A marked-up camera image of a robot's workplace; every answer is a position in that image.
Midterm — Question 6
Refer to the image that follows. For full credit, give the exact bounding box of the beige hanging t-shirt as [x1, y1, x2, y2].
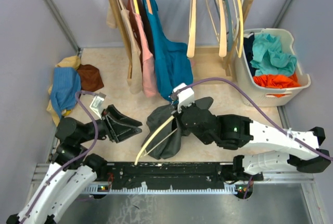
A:
[110, 0, 143, 94]

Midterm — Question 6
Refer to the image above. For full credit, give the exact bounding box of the dark grey t-shirt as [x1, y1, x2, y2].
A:
[144, 105, 190, 160]

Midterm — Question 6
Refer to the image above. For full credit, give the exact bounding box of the yellow cream hanger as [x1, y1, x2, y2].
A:
[233, 0, 244, 58]

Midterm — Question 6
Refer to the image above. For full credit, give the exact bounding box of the pink hanging t-shirt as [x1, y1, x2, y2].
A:
[127, 0, 158, 97]

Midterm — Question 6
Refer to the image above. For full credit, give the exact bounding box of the wooden clothes rack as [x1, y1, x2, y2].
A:
[109, 0, 254, 84]

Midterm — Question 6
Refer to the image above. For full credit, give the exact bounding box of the orange garment in basket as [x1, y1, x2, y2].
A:
[253, 73, 301, 89]

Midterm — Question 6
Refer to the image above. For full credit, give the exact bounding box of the navy garment in basket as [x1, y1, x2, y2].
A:
[244, 32, 257, 77]

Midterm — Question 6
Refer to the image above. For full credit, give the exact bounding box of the cream wooden hanger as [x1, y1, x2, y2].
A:
[205, 0, 227, 58]
[187, 0, 197, 58]
[134, 115, 182, 165]

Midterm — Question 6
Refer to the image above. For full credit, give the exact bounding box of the brown folded cloth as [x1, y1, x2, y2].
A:
[77, 64, 104, 92]

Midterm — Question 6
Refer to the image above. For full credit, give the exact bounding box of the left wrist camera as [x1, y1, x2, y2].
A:
[89, 93, 106, 119]

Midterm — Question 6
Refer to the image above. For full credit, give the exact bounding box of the yellow cloth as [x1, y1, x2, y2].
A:
[46, 56, 81, 126]

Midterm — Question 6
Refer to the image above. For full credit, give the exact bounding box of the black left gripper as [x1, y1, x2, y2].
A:
[78, 103, 143, 143]

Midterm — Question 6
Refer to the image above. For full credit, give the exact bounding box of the turquoise garment in basket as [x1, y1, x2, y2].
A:
[250, 33, 297, 77]

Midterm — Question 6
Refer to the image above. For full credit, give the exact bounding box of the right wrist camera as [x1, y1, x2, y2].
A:
[170, 83, 195, 113]

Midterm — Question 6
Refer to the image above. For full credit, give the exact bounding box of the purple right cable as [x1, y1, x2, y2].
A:
[186, 77, 333, 162]

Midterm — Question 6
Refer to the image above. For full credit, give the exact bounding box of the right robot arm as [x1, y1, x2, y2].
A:
[180, 104, 331, 180]

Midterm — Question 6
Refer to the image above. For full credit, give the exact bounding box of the white laundry basket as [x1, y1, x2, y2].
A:
[234, 28, 311, 107]

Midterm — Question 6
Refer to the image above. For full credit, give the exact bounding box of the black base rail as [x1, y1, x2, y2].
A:
[84, 162, 263, 194]

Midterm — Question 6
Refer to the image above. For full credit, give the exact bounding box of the teal blue hanging t-shirt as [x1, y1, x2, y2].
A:
[143, 0, 194, 101]

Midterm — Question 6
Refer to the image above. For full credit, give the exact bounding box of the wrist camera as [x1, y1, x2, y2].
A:
[170, 83, 195, 113]
[89, 93, 106, 119]

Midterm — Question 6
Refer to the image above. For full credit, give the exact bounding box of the blue folded cloth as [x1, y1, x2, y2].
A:
[50, 67, 81, 118]

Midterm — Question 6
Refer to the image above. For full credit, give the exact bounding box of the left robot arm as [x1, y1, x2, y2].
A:
[6, 105, 142, 223]

